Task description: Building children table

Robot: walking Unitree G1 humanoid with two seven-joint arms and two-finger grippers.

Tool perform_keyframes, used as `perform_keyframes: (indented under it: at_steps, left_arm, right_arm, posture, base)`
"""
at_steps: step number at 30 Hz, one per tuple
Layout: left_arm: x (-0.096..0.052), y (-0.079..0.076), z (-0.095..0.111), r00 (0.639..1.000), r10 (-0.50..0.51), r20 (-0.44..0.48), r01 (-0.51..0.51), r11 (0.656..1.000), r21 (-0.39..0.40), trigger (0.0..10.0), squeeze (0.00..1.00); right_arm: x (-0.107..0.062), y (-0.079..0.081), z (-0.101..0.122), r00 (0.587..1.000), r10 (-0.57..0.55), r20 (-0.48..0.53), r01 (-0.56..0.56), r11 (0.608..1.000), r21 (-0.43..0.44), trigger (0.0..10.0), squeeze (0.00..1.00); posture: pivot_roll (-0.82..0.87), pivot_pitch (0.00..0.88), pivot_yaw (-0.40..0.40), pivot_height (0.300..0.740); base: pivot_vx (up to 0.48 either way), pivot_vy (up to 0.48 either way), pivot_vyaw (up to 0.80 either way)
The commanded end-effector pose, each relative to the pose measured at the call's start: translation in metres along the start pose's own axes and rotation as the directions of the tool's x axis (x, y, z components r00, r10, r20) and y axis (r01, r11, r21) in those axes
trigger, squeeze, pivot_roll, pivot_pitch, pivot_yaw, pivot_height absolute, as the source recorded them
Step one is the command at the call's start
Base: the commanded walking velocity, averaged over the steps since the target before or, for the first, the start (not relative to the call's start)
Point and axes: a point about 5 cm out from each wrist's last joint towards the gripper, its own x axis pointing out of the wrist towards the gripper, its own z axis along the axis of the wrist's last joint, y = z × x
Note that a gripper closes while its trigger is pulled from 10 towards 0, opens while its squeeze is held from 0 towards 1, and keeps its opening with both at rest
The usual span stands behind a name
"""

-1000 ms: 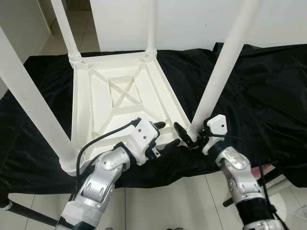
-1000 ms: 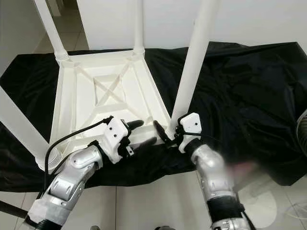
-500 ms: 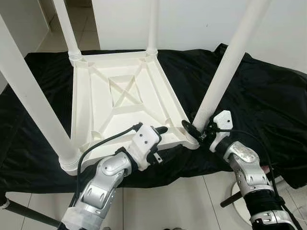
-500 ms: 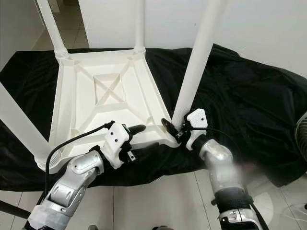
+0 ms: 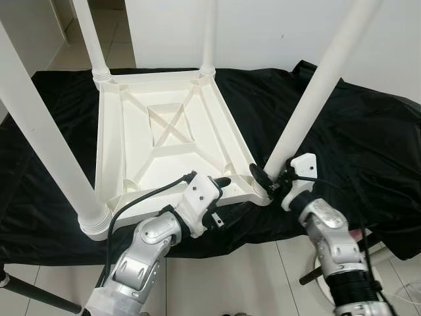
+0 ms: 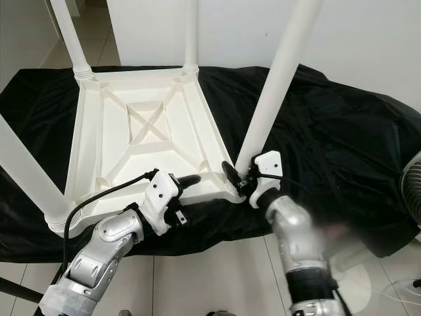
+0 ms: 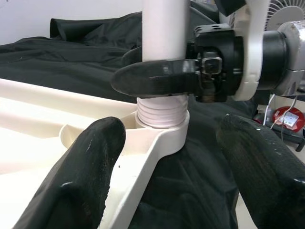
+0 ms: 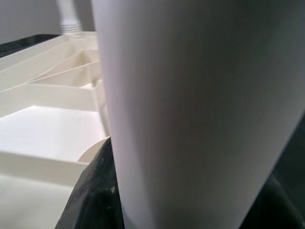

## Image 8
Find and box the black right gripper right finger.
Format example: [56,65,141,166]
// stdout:
[242,173,305,229]

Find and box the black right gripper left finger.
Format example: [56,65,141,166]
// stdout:
[54,137,126,229]

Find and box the white plastic table top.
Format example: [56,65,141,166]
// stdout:
[0,31,112,229]

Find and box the white plastic table leg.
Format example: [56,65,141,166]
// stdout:
[91,0,305,229]
[56,0,83,33]

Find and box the black cloth table cover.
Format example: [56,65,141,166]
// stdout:
[0,34,305,215]

